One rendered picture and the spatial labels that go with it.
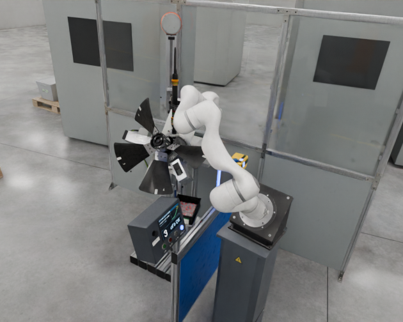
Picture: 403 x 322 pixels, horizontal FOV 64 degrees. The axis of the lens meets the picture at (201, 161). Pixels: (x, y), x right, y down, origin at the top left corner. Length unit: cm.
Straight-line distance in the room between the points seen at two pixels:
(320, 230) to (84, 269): 202
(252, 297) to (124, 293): 113
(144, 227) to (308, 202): 173
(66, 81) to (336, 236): 381
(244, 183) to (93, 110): 353
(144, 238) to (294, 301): 171
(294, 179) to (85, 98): 309
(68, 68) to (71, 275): 279
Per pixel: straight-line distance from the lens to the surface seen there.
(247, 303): 208
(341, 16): 236
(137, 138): 245
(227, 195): 142
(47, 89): 650
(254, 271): 188
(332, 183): 268
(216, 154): 143
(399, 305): 322
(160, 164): 217
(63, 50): 473
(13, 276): 315
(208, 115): 144
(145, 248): 145
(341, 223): 286
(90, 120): 480
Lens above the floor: 215
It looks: 29 degrees down
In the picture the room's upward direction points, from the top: 4 degrees clockwise
